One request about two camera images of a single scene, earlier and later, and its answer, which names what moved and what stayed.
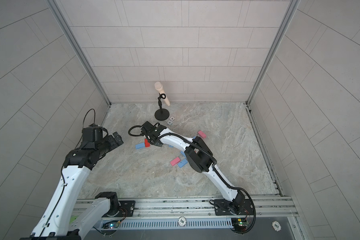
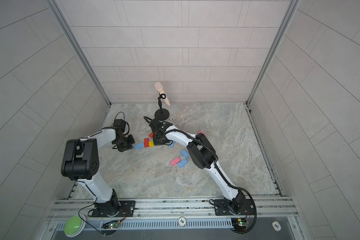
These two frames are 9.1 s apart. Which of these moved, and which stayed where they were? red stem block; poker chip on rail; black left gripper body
Moved: black left gripper body
Stayed: poker chip on rail; red stem block
